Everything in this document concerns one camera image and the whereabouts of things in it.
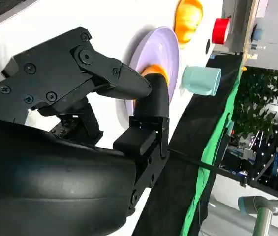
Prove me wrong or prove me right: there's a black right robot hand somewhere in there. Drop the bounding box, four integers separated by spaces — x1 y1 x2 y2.
0 26 171 236

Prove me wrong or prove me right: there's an orange and white bread roll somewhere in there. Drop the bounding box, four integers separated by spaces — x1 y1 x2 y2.
138 63 170 87
173 0 204 50

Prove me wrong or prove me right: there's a black cloth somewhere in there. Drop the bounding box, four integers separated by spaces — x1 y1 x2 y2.
133 53 243 236

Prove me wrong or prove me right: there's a lilac plate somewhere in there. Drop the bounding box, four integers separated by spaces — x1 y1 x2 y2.
115 26 180 128

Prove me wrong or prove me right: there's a green cloth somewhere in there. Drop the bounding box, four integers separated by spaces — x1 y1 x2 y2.
179 66 243 236

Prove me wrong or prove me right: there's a pale green mug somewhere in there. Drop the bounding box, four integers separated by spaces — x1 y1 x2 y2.
181 65 222 96

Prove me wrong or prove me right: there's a green leafy plant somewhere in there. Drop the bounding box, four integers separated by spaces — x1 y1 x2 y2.
232 67 278 141

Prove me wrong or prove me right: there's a red emergency stop button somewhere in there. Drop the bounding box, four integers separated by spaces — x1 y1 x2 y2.
212 17 232 45

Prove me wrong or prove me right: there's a pale blue box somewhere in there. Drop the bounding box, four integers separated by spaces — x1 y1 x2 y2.
251 23 265 43

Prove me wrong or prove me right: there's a thin black cable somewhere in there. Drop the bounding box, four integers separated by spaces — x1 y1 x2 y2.
168 147 243 179

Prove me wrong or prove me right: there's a grey metal frame post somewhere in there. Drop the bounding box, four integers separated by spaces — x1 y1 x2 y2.
221 0 252 54

